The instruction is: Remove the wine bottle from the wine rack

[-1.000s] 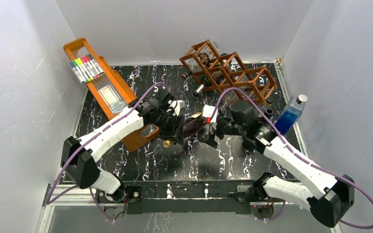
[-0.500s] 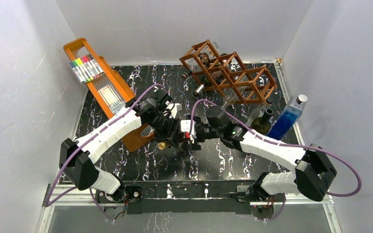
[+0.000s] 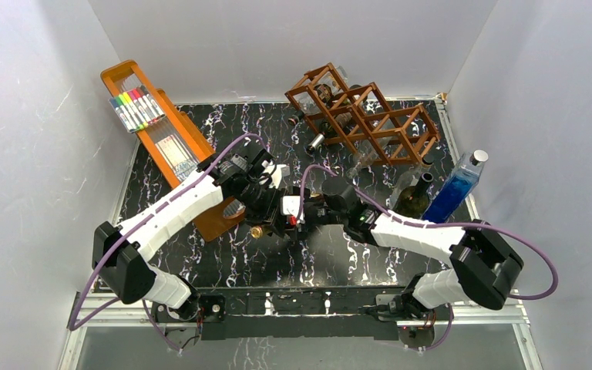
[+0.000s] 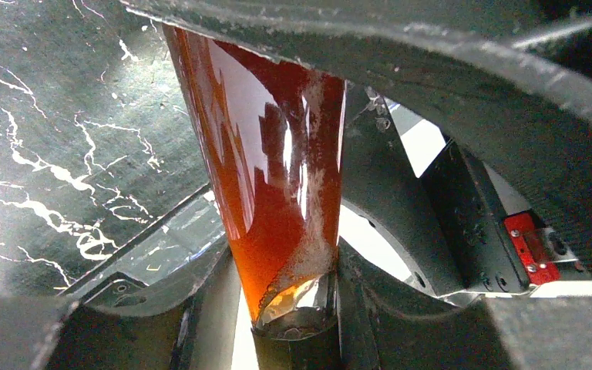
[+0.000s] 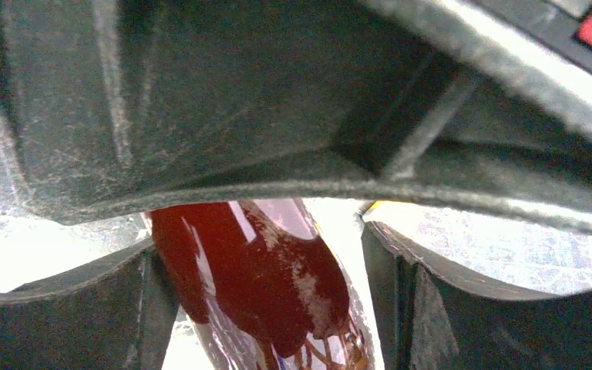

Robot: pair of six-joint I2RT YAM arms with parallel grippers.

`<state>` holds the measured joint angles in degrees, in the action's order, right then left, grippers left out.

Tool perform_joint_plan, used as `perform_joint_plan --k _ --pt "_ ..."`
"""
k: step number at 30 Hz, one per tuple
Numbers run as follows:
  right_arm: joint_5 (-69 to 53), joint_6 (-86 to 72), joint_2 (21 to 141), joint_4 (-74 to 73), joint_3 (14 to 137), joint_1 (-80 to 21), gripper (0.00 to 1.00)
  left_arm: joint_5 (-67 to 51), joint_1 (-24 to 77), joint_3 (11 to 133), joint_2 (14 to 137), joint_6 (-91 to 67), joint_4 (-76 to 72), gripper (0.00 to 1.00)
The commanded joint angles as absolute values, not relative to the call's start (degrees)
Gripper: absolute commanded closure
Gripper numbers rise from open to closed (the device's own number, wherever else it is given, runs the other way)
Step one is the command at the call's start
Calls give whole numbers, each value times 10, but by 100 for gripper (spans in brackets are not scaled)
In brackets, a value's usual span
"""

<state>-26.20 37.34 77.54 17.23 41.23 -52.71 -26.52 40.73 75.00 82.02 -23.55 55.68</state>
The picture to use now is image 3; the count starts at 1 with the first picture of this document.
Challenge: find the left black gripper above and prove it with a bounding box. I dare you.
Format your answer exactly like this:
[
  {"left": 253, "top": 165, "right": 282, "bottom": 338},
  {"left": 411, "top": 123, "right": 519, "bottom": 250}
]
[{"left": 233, "top": 177, "right": 288, "bottom": 237}]

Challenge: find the silver capped wine bottle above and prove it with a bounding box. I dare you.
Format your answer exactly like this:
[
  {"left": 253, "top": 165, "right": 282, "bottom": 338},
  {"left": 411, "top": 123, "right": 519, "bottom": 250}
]
[{"left": 305, "top": 113, "right": 352, "bottom": 153}]

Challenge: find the dark green wine bottle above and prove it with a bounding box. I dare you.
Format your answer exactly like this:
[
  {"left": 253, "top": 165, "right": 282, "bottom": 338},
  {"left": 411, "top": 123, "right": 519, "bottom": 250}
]
[{"left": 392, "top": 172, "right": 434, "bottom": 219}]

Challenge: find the blue square glass bottle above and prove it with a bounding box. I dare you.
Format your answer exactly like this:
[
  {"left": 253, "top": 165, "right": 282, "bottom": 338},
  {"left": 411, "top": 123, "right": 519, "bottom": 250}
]
[{"left": 422, "top": 150, "right": 489, "bottom": 224}]

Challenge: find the gold capped wine bottle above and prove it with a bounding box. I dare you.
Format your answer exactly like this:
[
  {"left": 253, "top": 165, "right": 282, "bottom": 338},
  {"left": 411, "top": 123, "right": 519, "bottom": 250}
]
[{"left": 249, "top": 224, "right": 281, "bottom": 239}]

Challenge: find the clear glass bottle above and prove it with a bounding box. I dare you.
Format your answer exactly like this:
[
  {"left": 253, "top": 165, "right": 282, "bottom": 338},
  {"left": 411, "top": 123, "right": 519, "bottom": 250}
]
[{"left": 388, "top": 153, "right": 436, "bottom": 209}]

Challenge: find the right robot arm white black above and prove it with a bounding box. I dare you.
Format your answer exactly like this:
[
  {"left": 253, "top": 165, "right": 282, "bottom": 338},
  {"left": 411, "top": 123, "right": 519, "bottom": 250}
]
[{"left": 288, "top": 177, "right": 524, "bottom": 319}]

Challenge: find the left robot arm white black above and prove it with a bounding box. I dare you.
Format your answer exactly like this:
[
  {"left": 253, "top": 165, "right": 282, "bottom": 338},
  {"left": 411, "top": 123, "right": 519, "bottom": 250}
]
[{"left": 93, "top": 143, "right": 290, "bottom": 321}]

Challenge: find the clear empty bottle in rack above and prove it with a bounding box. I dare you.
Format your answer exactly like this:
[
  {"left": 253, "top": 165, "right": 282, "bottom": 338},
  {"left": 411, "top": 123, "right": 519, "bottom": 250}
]
[{"left": 346, "top": 140, "right": 379, "bottom": 178}]

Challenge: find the brown wooden wine rack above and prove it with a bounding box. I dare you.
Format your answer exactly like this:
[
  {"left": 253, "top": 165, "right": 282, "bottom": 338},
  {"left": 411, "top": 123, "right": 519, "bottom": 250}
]
[{"left": 285, "top": 63, "right": 441, "bottom": 166}]

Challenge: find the orange wooden rack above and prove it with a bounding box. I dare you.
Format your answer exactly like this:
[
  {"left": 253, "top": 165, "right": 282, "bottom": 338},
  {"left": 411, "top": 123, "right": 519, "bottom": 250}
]
[{"left": 99, "top": 59, "right": 248, "bottom": 243}]

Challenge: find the clear packet with red label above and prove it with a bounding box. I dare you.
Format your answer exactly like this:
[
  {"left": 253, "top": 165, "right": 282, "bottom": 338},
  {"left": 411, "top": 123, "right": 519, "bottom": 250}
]
[{"left": 155, "top": 134, "right": 198, "bottom": 182}]

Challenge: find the pack of coloured markers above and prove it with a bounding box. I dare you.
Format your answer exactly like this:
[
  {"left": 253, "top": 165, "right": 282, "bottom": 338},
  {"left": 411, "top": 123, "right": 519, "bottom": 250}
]
[{"left": 109, "top": 85, "right": 167, "bottom": 133}]

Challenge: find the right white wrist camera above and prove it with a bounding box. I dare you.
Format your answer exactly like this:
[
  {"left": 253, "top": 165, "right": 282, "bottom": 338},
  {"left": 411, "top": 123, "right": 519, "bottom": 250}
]
[{"left": 281, "top": 195, "right": 304, "bottom": 226}]

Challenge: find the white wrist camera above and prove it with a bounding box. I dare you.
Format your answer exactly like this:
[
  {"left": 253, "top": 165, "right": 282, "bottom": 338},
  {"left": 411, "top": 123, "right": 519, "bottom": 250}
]
[
  {"left": 281, "top": 195, "right": 304, "bottom": 226},
  {"left": 259, "top": 161, "right": 291, "bottom": 189}
]

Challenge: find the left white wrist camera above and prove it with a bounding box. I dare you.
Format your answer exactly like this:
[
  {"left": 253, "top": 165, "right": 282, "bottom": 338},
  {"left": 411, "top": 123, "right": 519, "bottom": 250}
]
[{"left": 259, "top": 161, "right": 291, "bottom": 189}]

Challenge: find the black metal base frame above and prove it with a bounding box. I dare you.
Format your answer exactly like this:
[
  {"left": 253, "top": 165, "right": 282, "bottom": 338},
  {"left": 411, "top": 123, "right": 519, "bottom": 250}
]
[{"left": 151, "top": 286, "right": 440, "bottom": 349}]

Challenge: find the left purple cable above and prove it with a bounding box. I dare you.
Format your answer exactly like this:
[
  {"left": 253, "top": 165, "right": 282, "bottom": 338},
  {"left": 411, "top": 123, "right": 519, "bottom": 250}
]
[{"left": 67, "top": 133, "right": 267, "bottom": 353}]

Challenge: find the purple cable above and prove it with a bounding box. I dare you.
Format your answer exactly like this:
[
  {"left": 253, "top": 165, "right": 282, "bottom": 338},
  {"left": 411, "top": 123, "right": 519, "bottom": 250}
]
[
  {"left": 67, "top": 133, "right": 267, "bottom": 353},
  {"left": 298, "top": 164, "right": 560, "bottom": 353}
]

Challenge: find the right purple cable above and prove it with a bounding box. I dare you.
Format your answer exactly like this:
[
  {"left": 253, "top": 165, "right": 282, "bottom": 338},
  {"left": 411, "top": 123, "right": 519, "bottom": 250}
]
[{"left": 298, "top": 164, "right": 560, "bottom": 353}]

